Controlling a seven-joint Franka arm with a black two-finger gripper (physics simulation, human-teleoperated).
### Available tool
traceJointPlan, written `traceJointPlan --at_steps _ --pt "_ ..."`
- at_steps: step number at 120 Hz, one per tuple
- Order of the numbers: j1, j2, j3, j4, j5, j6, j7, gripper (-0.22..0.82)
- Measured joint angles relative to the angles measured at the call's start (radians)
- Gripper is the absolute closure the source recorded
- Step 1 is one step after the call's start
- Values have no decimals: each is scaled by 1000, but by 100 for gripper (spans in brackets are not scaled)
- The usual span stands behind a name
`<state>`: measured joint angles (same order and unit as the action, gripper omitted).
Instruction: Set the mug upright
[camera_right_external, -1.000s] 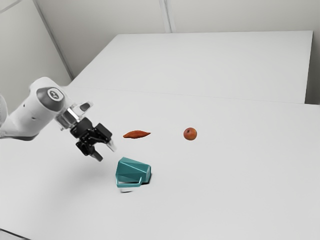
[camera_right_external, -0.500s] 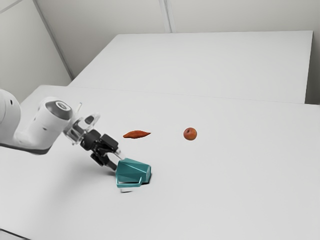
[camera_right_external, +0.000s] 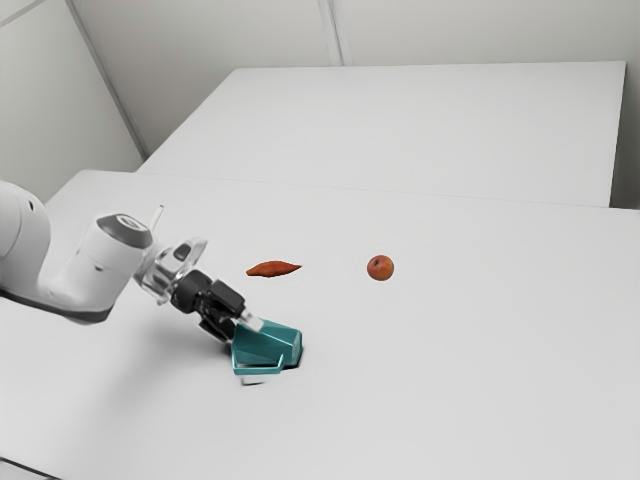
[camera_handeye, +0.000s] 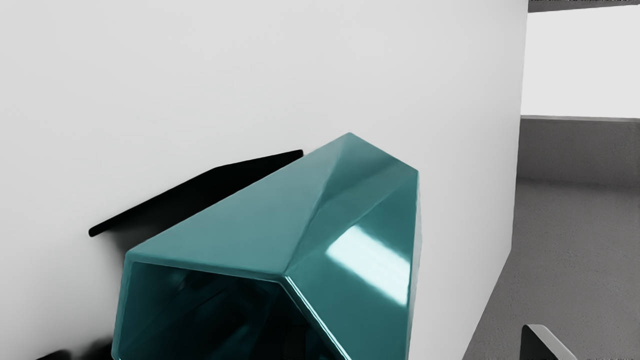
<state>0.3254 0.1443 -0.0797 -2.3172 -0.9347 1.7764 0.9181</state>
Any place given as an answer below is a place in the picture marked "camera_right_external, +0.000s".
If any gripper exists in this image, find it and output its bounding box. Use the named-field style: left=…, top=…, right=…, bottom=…
left=169, top=269, right=265, bottom=344

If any orange sweet potato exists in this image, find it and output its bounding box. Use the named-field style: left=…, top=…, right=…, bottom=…
left=245, top=260, right=304, bottom=279

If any red apple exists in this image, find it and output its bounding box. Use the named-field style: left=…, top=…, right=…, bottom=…
left=366, top=253, right=396, bottom=283

